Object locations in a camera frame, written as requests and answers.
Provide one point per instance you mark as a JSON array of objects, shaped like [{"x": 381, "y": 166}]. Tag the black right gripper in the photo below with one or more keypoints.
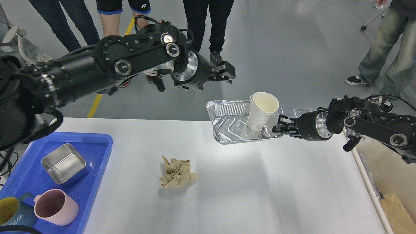
[{"x": 311, "y": 126}]

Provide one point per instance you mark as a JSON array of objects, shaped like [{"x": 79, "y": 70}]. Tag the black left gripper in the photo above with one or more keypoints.
[{"x": 198, "y": 70}]

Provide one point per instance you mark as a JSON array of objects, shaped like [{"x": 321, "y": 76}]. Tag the white paper cup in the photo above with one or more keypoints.
[{"x": 262, "y": 106}]

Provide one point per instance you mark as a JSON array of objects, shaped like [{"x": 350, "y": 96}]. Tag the aluminium foil tray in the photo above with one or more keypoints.
[{"x": 229, "y": 120}]

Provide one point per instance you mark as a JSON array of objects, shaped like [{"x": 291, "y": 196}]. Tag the brown paper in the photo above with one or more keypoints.
[
  {"x": 397, "y": 216},
  {"x": 177, "y": 173}
]

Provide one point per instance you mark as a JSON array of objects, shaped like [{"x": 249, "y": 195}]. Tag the stainless steel rectangular container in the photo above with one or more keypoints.
[{"x": 65, "y": 165}]

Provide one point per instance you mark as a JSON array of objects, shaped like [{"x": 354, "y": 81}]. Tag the pink mug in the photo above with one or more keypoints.
[{"x": 55, "y": 206}]

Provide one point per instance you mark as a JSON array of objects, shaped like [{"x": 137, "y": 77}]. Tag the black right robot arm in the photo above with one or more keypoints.
[{"x": 363, "y": 117}]

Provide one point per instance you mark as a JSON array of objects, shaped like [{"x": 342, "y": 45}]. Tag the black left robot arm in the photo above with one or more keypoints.
[{"x": 31, "y": 95}]

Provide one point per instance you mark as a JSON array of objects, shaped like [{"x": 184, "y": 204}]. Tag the clear floor plate left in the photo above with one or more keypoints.
[{"x": 290, "y": 112}]

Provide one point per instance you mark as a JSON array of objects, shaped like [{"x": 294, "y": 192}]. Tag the clear floor plate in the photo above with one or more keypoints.
[
  {"x": 304, "y": 110},
  {"x": 290, "y": 112}
]

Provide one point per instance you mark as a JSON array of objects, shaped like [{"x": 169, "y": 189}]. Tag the clear floor plate right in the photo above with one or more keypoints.
[{"x": 304, "y": 110}]

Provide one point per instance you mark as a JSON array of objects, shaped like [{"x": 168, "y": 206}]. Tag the person in black trousers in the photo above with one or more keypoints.
[{"x": 196, "y": 12}]

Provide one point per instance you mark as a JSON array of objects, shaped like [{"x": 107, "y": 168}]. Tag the beige plastic bin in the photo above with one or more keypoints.
[{"x": 388, "y": 173}]

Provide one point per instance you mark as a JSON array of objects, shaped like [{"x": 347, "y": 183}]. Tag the person in grey jeans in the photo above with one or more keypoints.
[{"x": 399, "y": 21}]

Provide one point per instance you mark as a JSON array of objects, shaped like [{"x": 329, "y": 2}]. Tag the white rolling chair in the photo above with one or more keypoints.
[{"x": 383, "y": 9}]

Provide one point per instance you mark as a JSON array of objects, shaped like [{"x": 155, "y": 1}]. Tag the person in blue shirt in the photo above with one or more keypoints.
[{"x": 110, "y": 10}]

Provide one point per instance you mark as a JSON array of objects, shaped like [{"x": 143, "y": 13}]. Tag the brown paper in bin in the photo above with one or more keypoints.
[{"x": 397, "y": 216}]

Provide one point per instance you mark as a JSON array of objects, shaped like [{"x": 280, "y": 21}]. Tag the person in dark jeans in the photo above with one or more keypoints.
[{"x": 52, "y": 11}]

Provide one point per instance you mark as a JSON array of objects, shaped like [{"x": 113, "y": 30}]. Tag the blue plastic tray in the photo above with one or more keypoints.
[{"x": 30, "y": 176}]

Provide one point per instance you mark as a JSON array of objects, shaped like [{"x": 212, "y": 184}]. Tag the blue HOME mug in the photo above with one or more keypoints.
[{"x": 13, "y": 211}]

